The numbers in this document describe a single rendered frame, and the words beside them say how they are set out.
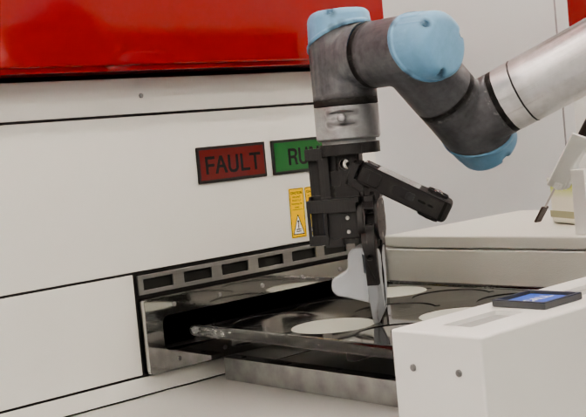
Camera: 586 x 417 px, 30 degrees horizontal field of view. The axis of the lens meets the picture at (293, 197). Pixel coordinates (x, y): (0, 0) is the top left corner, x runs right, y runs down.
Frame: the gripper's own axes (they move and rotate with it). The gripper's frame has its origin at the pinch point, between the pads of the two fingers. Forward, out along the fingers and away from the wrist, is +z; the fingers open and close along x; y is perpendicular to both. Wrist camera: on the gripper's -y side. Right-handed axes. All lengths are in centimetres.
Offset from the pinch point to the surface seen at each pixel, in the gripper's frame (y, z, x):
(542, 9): -29, -64, -336
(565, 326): -20.0, -3.5, 33.9
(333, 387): 6.1, 8.1, 2.6
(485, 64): -5, -43, -304
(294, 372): 11.5, 7.0, -1.3
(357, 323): 3.1, 1.3, -0.6
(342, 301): 8.0, 1.4, -18.5
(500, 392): -14.6, -0.1, 41.3
